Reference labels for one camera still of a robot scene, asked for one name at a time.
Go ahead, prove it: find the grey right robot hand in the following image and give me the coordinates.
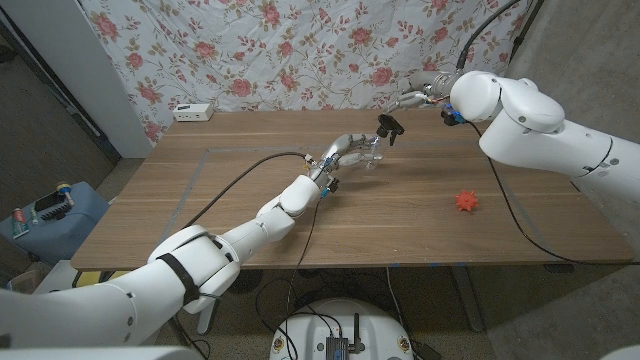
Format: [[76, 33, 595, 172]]
[[383, 69, 459, 114]]

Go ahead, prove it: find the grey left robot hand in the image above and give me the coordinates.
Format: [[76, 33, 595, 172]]
[[305, 132, 386, 196]]

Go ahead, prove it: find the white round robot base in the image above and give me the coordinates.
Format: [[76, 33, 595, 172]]
[[269, 298, 415, 360]]

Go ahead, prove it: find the orange spiky stress ball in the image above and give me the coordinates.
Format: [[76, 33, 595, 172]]
[[454, 188, 480, 213]]

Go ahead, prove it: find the floral backdrop cloth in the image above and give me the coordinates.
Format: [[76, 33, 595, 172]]
[[79, 0, 534, 144]]

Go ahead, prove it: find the black backdrop stand pole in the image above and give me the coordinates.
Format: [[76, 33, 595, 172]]
[[508, 0, 546, 64]]

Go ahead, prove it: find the white power strip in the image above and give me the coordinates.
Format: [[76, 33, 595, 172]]
[[172, 103, 215, 123]]

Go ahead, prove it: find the black round floor object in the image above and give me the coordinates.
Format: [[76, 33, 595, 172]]
[[238, 269, 264, 295]]

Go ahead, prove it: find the black antenna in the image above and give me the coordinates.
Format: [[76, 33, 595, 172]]
[[349, 313, 365, 354]]

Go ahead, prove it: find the grey table leg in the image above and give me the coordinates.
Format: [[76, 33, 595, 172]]
[[449, 265, 485, 334]]

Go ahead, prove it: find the grey electronics box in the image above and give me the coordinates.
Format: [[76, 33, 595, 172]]
[[325, 336, 350, 360]]

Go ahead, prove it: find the white table leg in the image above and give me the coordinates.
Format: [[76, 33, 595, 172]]
[[196, 302, 221, 336]]

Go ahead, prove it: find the black power adapter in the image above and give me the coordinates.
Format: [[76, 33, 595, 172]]
[[412, 341, 444, 360]]

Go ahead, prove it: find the yellow black floor item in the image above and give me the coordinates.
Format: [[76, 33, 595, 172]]
[[73, 269, 117, 287]]

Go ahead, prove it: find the black hair brush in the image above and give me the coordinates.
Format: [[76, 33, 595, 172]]
[[33, 191, 69, 221]]

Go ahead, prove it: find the white robot torso edge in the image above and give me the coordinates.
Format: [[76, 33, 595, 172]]
[[0, 344, 204, 360]]

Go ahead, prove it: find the red green toothpaste tube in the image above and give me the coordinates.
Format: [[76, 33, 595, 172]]
[[11, 207, 30, 240]]

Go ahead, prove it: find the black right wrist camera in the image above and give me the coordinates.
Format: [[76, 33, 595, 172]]
[[440, 104, 469, 127]]

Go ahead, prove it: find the right arm thick black cable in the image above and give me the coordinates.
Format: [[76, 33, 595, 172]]
[[454, 0, 524, 72]]

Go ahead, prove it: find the arm thick black cable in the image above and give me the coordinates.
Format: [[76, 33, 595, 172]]
[[182, 150, 312, 230], [454, 0, 524, 72]]

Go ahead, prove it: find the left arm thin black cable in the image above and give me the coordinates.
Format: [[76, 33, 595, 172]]
[[284, 195, 324, 360]]

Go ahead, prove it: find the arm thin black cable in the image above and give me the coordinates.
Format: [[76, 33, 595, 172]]
[[284, 195, 324, 360], [467, 120, 640, 266]]

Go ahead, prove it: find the left arm thick black cable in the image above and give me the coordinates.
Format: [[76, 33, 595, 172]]
[[182, 150, 312, 230]]

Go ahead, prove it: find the grey floor cable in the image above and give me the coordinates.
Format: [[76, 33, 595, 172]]
[[385, 267, 411, 346]]

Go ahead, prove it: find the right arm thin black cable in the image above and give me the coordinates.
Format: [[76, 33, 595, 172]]
[[467, 120, 640, 266]]

